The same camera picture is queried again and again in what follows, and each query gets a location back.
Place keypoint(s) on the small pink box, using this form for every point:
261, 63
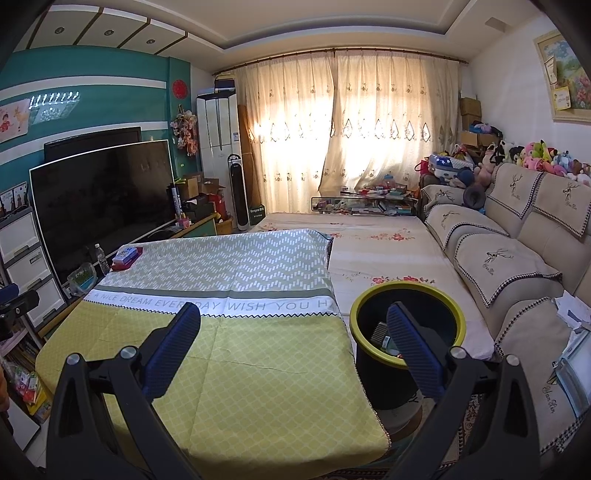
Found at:
184, 222

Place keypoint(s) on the beige sofa with deer covers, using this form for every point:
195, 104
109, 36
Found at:
498, 258

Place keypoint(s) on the white black tower fan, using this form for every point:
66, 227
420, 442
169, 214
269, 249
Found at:
238, 194

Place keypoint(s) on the row of plush toys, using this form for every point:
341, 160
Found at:
540, 159

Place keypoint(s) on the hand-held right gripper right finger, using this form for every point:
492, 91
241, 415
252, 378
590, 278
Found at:
413, 350

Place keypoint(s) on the large curved black television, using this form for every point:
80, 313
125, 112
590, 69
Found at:
101, 203

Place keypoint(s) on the cartoon wall poster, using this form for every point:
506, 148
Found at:
14, 120

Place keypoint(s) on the black yellow-rimmed trash bin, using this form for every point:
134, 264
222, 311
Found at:
369, 369

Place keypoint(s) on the open brown cardboard box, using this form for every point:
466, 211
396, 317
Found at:
192, 187
212, 188

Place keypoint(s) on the white standing air conditioner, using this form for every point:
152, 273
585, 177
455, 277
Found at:
217, 138

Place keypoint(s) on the red handbag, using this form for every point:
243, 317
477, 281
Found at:
422, 166

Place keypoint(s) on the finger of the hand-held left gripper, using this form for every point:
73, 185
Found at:
18, 309

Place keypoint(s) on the closed brown cardboard box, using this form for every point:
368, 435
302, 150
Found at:
475, 139
470, 107

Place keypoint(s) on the framed floral wall painting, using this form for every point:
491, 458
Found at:
568, 69

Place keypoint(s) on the red container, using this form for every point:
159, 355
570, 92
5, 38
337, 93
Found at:
219, 206

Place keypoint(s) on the cluttered glass coffee table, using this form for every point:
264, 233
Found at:
364, 203

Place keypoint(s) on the star print case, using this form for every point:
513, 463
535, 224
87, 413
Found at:
448, 167

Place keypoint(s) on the stack of books and folders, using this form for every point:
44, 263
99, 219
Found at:
575, 369

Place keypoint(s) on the standing photo print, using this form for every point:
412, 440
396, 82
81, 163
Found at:
16, 198

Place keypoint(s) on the brown curtain rod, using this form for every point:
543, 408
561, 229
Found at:
332, 50

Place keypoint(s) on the clear plastic water bottle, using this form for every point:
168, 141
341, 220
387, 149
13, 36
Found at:
101, 261

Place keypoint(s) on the dark neck pillow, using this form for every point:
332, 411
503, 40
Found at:
474, 196

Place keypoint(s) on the white loose papers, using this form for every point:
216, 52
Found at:
572, 311

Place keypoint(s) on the shiny silver wall panel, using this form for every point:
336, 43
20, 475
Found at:
55, 108

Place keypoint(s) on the cream floral bed sheet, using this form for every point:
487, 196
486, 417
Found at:
383, 258

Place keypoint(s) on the black box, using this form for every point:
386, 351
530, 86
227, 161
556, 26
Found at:
201, 207

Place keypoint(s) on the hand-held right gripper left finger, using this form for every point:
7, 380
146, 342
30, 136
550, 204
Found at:
173, 355

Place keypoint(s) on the blue card box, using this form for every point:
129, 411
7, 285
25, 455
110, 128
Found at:
127, 254

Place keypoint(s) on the cream embroidered curtain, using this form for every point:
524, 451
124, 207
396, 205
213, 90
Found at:
392, 115
286, 129

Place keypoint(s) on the green cardboard box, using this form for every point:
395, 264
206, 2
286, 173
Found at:
257, 215

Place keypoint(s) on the red round wall decoration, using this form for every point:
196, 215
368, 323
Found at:
179, 88

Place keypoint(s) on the card box on red book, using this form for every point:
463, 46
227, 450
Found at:
124, 266

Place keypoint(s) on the dark box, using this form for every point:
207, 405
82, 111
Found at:
225, 86

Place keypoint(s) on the smaller black television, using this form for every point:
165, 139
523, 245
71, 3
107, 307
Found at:
92, 141

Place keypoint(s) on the hanging artificial flowers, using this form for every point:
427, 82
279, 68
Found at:
184, 131

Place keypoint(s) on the white tube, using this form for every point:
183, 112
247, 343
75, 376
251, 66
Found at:
177, 201

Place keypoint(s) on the white plastic drawer unit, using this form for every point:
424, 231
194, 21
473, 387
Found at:
23, 272

